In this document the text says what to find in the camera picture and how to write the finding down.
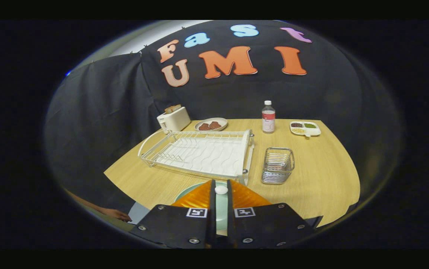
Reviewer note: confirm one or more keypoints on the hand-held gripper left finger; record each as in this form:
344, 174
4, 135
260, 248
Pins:
169, 226

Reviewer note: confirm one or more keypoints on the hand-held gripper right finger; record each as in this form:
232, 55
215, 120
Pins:
266, 224

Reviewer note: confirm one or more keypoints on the light green plate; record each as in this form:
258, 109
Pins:
221, 209

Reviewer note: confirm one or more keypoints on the white oval plate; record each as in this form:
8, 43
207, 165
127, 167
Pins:
208, 120

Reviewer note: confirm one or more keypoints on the white drip tray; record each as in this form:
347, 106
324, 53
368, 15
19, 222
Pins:
207, 157

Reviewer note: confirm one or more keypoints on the yellow beans portion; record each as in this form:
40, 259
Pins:
298, 130

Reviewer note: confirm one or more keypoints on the white divided tray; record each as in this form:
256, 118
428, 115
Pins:
311, 132

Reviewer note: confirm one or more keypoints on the dark beans portion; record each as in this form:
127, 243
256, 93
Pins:
297, 124

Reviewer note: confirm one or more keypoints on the clear bottle with red label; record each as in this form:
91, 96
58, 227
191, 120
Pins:
268, 119

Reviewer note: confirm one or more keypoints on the brown meat patty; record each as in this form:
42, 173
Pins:
204, 127
215, 125

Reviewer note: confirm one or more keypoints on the white toaster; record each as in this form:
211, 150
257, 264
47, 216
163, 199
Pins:
177, 120

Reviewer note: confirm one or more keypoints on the green peas portion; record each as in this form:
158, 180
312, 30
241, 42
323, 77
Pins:
310, 125

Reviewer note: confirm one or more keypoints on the toast slices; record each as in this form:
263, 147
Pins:
172, 108

